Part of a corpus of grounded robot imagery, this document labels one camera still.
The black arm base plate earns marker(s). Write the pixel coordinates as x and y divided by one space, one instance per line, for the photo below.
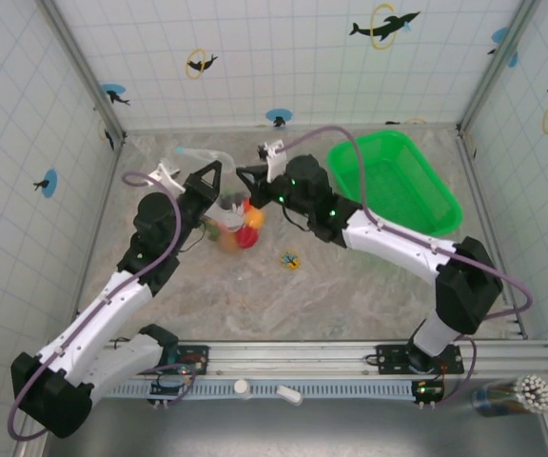
388 357
193 354

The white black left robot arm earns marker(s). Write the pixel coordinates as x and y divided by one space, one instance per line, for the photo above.
88 323

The small white round cap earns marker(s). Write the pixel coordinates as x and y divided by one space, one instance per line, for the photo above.
241 386

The wide aluminium base rail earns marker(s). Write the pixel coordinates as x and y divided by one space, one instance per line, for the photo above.
302 357

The green toy food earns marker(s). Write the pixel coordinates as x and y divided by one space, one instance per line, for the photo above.
213 232

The black toy food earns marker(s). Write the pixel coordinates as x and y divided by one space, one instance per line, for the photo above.
231 197

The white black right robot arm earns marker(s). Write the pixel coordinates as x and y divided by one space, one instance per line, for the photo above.
397 238

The small white cylinder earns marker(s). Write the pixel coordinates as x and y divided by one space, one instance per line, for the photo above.
289 394

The small yellow blue toy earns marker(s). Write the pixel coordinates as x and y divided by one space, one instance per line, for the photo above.
290 260

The small circuit board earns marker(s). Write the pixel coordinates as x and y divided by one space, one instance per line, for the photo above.
169 383
428 391

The clear zip-top bag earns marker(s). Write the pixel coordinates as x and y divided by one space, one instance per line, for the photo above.
205 153

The green plastic basket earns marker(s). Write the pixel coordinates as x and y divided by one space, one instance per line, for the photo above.
397 190

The clear tube of white sticks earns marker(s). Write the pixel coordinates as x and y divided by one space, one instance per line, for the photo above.
531 392

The aluminium frame rail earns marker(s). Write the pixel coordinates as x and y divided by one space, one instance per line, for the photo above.
109 190
183 129

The yellow orange toy food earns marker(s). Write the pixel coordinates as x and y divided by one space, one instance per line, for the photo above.
256 218

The red toy food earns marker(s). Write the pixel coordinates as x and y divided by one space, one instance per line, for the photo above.
246 238

